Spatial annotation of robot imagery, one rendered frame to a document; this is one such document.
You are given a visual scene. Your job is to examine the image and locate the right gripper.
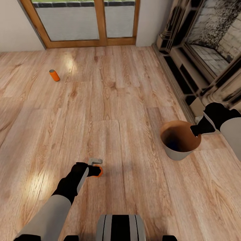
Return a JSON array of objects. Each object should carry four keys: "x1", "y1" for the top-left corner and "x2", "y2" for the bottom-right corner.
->
[{"x1": 190, "y1": 121, "x2": 215, "y2": 136}]

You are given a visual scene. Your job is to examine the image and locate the trash can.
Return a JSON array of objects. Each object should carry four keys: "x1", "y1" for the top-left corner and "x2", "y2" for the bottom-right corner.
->
[{"x1": 159, "y1": 120, "x2": 202, "y2": 161}]

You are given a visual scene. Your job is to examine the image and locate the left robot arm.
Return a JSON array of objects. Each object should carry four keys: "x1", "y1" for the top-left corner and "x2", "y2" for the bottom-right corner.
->
[{"x1": 13, "y1": 158, "x2": 103, "y2": 241}]

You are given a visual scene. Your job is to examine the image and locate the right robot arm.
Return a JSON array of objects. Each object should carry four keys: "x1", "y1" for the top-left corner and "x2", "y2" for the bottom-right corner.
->
[{"x1": 190, "y1": 102, "x2": 241, "y2": 162}]

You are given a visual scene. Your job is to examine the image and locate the can of soda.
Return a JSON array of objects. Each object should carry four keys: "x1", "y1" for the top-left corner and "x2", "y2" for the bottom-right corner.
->
[
  {"x1": 93, "y1": 165, "x2": 103, "y2": 177},
  {"x1": 50, "y1": 70, "x2": 60, "y2": 81},
  {"x1": 168, "y1": 141, "x2": 180, "y2": 152}
]

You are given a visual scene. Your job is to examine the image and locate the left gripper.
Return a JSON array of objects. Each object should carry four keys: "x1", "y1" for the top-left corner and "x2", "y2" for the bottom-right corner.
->
[{"x1": 88, "y1": 166, "x2": 101, "y2": 177}]

